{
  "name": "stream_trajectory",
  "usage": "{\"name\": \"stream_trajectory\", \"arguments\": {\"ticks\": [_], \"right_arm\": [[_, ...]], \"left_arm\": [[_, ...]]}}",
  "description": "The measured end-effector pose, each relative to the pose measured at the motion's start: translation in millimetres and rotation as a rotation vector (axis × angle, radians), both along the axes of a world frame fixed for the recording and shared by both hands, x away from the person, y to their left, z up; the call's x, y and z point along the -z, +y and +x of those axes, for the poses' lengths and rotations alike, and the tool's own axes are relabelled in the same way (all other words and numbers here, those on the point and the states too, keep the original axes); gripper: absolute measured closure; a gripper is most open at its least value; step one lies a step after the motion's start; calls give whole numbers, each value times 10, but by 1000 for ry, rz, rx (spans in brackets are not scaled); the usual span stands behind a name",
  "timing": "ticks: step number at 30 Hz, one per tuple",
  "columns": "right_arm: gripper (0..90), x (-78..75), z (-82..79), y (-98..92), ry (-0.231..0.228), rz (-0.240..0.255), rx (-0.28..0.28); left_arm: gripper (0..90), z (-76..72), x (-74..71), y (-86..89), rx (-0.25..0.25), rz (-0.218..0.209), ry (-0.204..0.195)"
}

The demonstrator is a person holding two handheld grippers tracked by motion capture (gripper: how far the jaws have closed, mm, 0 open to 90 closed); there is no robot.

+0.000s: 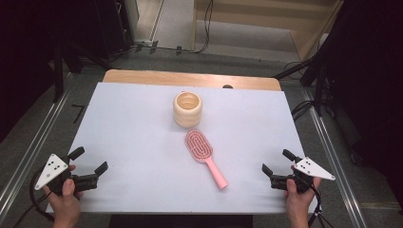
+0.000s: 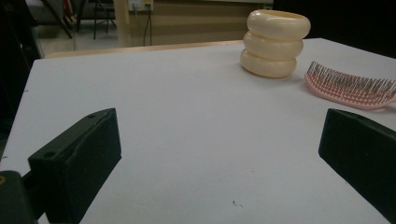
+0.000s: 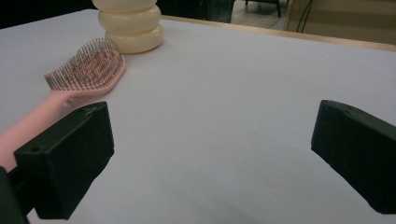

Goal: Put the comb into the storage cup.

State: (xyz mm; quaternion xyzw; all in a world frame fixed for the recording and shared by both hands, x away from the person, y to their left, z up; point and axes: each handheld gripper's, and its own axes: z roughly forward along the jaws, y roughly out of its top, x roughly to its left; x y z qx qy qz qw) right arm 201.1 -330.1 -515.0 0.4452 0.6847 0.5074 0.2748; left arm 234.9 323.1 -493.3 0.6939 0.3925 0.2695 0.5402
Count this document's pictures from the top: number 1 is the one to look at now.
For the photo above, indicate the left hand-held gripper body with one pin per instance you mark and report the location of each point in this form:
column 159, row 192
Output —
column 50, row 169

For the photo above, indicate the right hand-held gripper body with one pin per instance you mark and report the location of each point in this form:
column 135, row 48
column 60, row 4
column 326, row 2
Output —
column 312, row 169

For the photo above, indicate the pink hairbrush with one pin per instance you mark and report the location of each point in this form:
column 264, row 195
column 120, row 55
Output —
column 199, row 146

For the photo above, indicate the cream ribbed holder cup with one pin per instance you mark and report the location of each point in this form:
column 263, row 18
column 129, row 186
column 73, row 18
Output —
column 187, row 112

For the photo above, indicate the person's left hand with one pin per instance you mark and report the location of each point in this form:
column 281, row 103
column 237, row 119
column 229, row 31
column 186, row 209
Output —
column 65, row 201

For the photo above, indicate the person's right hand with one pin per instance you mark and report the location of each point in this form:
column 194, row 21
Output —
column 297, row 201

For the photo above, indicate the white table mat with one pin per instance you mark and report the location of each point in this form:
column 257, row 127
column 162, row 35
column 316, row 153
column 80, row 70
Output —
column 133, row 142

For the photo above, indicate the black metal stand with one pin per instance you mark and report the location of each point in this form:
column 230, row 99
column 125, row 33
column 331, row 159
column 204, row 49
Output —
column 58, row 76
column 320, row 82

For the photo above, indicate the wooden table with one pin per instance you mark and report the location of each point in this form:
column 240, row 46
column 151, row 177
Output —
column 190, row 79

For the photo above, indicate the white power strip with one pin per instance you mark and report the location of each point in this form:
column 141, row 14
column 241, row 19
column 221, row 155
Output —
column 145, row 42

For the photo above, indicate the metal floor rail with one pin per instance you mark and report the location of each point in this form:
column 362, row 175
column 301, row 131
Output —
column 335, row 164
column 31, row 152

